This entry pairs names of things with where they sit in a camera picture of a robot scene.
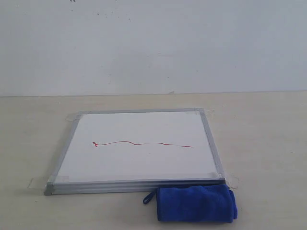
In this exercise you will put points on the blue microfibre cloth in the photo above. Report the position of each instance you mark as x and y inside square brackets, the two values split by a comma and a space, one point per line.
[212, 203]

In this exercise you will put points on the clear tape back right corner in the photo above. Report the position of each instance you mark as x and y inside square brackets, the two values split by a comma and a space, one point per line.
[207, 112]

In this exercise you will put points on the clear tape corner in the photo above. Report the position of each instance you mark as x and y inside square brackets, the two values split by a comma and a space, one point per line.
[46, 183]
[207, 112]
[74, 116]
[230, 180]

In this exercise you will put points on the clear tape back left corner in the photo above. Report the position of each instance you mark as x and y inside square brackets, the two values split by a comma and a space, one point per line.
[74, 116]

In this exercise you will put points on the clear tape front right corner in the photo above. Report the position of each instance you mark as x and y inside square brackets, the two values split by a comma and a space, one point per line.
[230, 180]

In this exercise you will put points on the clear tape front left corner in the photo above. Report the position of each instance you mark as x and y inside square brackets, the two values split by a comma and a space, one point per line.
[46, 183]

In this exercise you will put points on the white board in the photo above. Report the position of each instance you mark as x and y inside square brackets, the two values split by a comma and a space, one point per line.
[136, 151]

